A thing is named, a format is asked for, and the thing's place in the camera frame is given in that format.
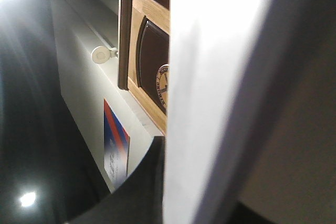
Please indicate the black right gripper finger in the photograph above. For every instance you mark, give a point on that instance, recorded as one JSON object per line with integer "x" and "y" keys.
{"x": 140, "y": 198}

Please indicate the white paper sheet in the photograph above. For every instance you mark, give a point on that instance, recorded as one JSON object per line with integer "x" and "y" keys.
{"x": 223, "y": 54}

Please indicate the red blue white card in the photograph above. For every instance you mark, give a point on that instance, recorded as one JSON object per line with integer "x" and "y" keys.
{"x": 116, "y": 147}

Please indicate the wooden plaque with emblem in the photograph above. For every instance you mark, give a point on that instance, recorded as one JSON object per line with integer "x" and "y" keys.
{"x": 148, "y": 70}

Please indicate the white roller blind tube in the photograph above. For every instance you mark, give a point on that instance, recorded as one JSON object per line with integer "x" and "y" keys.
{"x": 103, "y": 17}

